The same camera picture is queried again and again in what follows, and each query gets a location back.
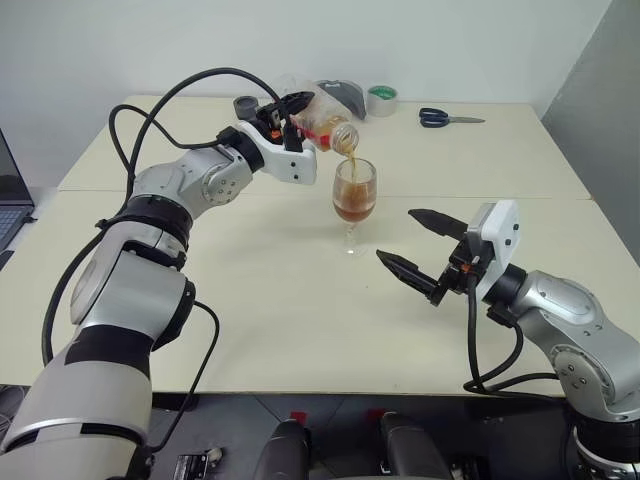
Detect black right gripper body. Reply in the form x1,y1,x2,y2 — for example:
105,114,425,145
430,233,489,307

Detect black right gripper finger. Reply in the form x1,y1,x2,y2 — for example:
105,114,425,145
375,248,443,303
407,208,470,244

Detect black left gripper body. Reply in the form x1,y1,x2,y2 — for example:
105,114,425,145
255,98,292,137

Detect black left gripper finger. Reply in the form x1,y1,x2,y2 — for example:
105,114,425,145
277,89,318,115

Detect clear plastic tea bottle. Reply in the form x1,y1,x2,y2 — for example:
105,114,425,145
272,73,362,157

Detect clear wine glass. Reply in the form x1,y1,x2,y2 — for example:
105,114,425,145
331,157,378,258

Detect small grey cup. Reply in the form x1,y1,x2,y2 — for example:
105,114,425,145
233,95,262,122

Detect grey tape dispenser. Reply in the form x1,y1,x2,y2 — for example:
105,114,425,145
317,78,368,122

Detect silver tape roll green core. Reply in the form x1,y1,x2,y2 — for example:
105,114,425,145
366,84,400,119

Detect dark laptop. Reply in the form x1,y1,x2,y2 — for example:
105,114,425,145
0,127,38,272

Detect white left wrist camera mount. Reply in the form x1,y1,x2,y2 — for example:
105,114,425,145
235,119,319,187

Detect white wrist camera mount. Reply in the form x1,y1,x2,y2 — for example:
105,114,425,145
235,119,319,187
465,199,522,304

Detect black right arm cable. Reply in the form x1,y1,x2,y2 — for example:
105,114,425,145
462,257,572,402

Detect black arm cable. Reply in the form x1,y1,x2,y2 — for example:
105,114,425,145
40,68,302,452
462,257,572,402

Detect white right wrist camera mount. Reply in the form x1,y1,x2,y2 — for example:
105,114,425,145
465,199,522,304

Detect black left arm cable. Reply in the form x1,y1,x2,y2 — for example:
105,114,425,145
40,68,302,452

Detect blue handled scissors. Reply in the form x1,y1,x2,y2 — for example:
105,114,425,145
418,106,487,129

